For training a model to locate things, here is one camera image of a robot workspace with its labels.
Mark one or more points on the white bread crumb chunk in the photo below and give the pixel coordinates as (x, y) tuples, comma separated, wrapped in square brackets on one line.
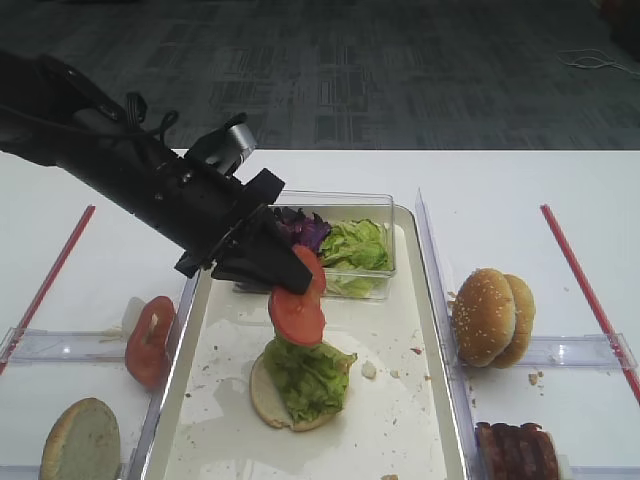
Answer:
[(368, 370)]

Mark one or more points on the clear plastic salad container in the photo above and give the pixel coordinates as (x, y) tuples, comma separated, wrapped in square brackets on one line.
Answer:
[(338, 206)]

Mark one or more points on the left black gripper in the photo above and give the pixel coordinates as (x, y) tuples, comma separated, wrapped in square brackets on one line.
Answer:
[(196, 201)]

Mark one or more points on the bottom bun on tray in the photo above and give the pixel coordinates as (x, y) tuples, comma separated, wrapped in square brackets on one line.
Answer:
[(270, 407)]

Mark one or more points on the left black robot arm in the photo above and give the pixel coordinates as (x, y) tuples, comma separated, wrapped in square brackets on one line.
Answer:
[(54, 116)]

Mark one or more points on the red rail strip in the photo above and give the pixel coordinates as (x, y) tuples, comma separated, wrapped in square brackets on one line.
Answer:
[(45, 285), (606, 327)]

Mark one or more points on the upright bun bottom slice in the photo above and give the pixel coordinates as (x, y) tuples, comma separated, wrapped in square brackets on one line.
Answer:
[(84, 443)]

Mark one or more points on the lettuce leaf on bun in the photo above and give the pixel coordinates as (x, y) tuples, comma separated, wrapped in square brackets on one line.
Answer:
[(311, 380)]

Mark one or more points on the left clear acrylic rack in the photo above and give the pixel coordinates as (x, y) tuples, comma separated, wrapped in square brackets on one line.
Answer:
[(44, 372)]

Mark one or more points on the green lettuce in container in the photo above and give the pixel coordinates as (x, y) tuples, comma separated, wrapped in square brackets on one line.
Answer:
[(355, 245)]

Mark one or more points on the right clear acrylic rack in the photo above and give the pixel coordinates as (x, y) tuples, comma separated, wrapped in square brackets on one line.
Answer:
[(543, 384)]

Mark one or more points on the left red rail strip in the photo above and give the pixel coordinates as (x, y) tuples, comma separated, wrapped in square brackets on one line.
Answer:
[(45, 285)]

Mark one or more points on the stacked bacon meat patties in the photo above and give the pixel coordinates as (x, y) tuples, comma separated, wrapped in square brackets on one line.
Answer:
[(523, 451)]

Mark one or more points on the red tomato slice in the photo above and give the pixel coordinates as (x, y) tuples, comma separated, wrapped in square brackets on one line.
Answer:
[(299, 319)]

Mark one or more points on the right red rail strip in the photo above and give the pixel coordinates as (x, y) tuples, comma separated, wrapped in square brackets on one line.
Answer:
[(606, 327)]

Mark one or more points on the white metal tray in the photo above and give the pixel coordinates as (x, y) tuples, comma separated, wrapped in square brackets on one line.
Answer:
[(398, 426)]

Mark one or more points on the sesame bun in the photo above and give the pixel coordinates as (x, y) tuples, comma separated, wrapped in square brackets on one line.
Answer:
[(525, 311), (483, 317)]

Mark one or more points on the sesame bun top front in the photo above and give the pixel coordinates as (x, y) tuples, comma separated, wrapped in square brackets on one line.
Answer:
[(483, 317)]

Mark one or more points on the remaining red tomato slices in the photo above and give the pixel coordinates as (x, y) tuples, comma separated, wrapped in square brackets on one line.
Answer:
[(146, 357)]

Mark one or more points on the clear acrylic rack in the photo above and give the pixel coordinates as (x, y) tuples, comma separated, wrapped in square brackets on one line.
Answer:
[(543, 384), (44, 372)]

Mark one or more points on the purple cabbage in container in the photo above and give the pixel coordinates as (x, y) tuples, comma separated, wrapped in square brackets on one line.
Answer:
[(300, 229)]

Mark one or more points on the sesame bun top rear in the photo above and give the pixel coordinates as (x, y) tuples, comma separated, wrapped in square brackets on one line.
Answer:
[(525, 311)]

